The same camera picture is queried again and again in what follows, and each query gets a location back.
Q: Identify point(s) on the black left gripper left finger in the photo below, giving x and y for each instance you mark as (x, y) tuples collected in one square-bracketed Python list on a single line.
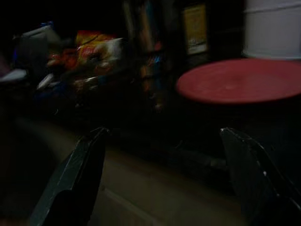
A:
[(77, 179)]

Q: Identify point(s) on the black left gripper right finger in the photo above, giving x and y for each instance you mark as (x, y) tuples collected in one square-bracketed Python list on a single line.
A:
[(254, 183)]

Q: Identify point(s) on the pink plastic plate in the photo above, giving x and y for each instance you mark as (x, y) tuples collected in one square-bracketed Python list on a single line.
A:
[(235, 80)]

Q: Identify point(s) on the orange snack packet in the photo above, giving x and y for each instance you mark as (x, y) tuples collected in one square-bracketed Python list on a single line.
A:
[(94, 47)]

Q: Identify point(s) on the white tiered storage rack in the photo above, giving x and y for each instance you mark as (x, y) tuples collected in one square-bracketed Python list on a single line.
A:
[(270, 30)]

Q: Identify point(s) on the yellow tea box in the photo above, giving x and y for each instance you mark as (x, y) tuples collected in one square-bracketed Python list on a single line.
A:
[(195, 28)]

